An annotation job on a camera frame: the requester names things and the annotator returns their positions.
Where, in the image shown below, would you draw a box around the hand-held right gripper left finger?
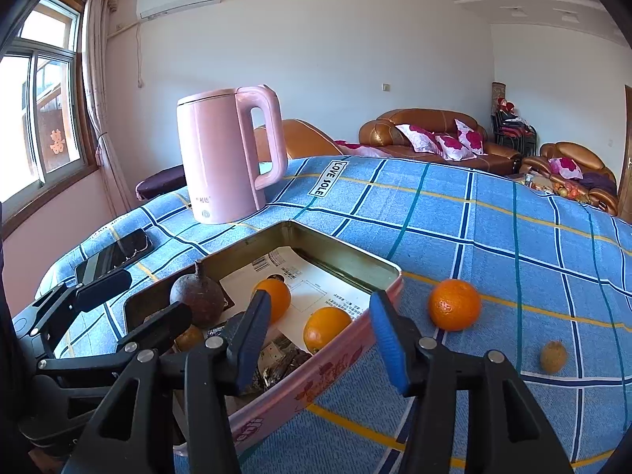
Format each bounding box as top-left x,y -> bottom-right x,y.
62,289 -> 273,474

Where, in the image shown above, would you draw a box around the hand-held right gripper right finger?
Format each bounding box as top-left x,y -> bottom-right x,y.
369,290 -> 574,474

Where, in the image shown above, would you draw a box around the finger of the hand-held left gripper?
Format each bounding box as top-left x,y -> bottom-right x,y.
37,301 -> 193,377
30,269 -> 133,351

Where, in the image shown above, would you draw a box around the small brown round fruit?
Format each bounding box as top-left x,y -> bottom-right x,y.
175,325 -> 205,351

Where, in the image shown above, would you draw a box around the purple passion fruit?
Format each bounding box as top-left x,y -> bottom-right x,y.
170,260 -> 226,327

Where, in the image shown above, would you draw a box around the pink tin box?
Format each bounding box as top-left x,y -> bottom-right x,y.
122,220 -> 404,460

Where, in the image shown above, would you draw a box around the black smartphone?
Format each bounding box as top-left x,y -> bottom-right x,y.
75,228 -> 153,284

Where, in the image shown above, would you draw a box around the small orange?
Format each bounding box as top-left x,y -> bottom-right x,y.
303,307 -> 352,355
252,278 -> 292,324

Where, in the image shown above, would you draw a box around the large orange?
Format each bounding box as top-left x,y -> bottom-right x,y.
427,279 -> 482,332

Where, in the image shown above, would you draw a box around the printed paper sheet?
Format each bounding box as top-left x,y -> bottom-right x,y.
218,246 -> 372,351

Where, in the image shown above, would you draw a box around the dark purple upholstered bench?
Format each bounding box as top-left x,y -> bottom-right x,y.
135,164 -> 188,201

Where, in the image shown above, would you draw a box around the blue plaid blanket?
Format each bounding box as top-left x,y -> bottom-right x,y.
10,155 -> 632,474

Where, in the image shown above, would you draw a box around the small tan round fruit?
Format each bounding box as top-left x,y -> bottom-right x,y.
540,340 -> 568,374

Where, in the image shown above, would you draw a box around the pink electric kettle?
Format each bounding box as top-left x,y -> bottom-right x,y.
176,84 -> 288,225

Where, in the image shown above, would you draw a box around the sliding window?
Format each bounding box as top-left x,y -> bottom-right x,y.
0,0 -> 100,203

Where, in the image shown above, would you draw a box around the floral cloth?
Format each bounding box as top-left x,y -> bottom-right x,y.
333,139 -> 391,159

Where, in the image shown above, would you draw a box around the white floral cushion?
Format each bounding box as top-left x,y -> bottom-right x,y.
549,157 -> 584,180
454,118 -> 487,156
434,134 -> 477,161
396,124 -> 442,154

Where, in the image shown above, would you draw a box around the plain brown leather sofa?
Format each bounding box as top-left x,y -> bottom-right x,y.
253,119 -> 346,161

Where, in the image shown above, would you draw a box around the beige curtain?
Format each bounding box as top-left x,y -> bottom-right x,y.
74,0 -> 136,213

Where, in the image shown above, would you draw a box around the long brown leather sofa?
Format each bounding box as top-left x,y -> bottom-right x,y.
358,108 -> 521,176

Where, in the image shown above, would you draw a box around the colourful snack pile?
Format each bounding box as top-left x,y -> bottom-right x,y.
518,170 -> 593,203

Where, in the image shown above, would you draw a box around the white air conditioner pipe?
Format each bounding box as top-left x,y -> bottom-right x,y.
106,17 -> 149,90

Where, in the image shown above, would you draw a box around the black stacked chairs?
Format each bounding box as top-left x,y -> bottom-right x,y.
491,111 -> 538,159

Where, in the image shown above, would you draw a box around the brown leather armchair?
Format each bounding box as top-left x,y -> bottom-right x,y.
521,141 -> 620,216

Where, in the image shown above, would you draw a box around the purple cloth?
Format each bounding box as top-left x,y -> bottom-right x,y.
580,170 -> 618,196

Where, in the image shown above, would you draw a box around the tall patterned roll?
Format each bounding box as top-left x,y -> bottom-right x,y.
491,81 -> 508,117

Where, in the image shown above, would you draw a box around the brown wooden door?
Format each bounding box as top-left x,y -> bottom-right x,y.
617,150 -> 632,228

